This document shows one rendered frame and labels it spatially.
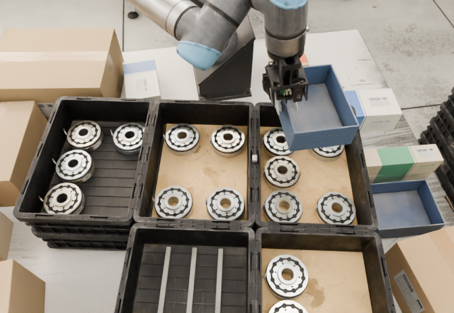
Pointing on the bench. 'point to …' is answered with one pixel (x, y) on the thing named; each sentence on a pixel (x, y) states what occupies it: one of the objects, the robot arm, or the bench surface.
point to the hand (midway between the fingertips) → (282, 104)
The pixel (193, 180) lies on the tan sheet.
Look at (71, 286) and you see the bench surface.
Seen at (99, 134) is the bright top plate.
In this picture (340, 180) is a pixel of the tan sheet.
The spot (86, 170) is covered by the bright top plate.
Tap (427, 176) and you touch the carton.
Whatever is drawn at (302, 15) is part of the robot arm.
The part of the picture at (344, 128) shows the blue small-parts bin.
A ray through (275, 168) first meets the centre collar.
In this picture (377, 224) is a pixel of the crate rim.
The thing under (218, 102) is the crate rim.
